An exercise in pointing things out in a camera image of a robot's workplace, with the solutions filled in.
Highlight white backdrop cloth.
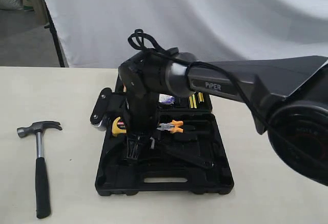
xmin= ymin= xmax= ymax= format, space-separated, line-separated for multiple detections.
xmin=45 ymin=0 xmax=327 ymax=68

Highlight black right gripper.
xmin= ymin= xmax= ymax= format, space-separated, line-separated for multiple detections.
xmin=124 ymin=92 xmax=159 ymax=159

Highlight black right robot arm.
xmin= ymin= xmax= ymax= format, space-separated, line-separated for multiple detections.
xmin=118 ymin=50 xmax=327 ymax=185

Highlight yellow tape measure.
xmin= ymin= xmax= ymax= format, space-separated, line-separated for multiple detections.
xmin=111 ymin=116 xmax=127 ymax=137

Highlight black plastic tool case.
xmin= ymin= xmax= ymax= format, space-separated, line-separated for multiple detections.
xmin=95 ymin=80 xmax=234 ymax=196

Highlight black backdrop stand pole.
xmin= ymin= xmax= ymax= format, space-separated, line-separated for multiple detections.
xmin=42 ymin=0 xmax=66 ymax=68

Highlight adjustable wrench black handle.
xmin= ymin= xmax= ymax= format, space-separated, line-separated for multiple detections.
xmin=150 ymin=137 xmax=214 ymax=169

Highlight brown cardboard box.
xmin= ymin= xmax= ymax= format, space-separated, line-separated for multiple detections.
xmin=31 ymin=0 xmax=49 ymax=25

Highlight black braided cable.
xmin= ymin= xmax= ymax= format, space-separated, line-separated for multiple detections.
xmin=127 ymin=28 xmax=313 ymax=163

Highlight claw hammer black grip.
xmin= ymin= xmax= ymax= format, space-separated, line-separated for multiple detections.
xmin=16 ymin=121 xmax=62 ymax=219

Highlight orange handled pliers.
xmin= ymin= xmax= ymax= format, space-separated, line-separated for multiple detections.
xmin=157 ymin=120 xmax=183 ymax=134

